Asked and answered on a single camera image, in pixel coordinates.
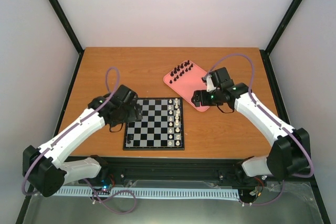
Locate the black and white chessboard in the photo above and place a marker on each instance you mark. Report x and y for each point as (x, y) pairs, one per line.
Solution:
(151, 133)

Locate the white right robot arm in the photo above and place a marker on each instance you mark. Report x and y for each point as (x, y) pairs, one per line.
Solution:
(289, 146)

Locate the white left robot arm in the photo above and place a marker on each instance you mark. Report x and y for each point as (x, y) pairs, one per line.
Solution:
(96, 116)

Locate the pink plastic tray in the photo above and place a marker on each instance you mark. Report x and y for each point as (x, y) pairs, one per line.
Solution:
(187, 83)

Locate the black aluminium frame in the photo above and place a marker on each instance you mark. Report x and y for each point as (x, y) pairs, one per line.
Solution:
(154, 168)

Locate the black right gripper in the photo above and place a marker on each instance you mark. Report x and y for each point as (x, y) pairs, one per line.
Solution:
(203, 100)

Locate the light blue cable duct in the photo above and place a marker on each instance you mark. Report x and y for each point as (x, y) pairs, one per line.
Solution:
(152, 193)

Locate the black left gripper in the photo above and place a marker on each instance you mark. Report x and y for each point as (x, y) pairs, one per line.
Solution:
(133, 116)

